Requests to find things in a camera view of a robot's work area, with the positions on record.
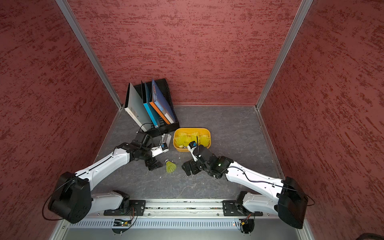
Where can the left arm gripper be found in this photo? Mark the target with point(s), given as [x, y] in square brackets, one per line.
[148, 164]

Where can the yellow plastic storage box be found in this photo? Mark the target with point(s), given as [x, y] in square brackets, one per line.
[183, 136]

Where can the aluminium corner post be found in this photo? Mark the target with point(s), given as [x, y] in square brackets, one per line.
[79, 33]
[291, 35]

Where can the orange blue book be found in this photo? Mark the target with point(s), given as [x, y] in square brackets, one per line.
[160, 104]

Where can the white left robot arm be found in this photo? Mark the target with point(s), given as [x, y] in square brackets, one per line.
[72, 198]

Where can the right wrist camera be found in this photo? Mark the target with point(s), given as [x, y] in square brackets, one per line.
[199, 152]

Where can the black mesh file organizer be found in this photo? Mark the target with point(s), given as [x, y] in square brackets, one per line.
[164, 128]

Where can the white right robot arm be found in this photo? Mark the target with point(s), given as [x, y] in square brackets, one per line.
[285, 198]

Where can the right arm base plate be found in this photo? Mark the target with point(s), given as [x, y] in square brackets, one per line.
[237, 208]

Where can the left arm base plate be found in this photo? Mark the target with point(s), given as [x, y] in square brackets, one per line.
[132, 207]

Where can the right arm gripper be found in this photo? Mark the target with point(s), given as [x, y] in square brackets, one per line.
[193, 164]

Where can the teal book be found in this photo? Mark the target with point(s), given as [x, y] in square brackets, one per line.
[154, 116]

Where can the right aluminium corner post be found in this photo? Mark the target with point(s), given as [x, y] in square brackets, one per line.
[291, 35]

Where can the left aluminium corner post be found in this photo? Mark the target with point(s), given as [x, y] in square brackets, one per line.
[79, 33]

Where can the white grey book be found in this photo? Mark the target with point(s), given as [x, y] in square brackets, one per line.
[135, 108]

